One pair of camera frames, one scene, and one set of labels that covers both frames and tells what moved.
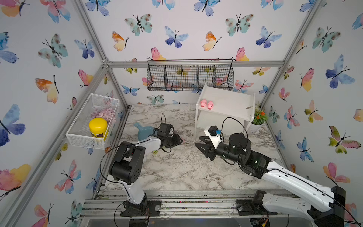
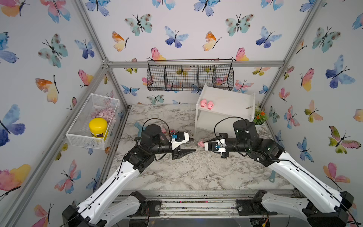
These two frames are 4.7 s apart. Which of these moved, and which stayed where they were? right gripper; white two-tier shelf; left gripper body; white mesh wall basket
Moved: right gripper; left gripper body
Stayed: white mesh wall basket; white two-tier shelf
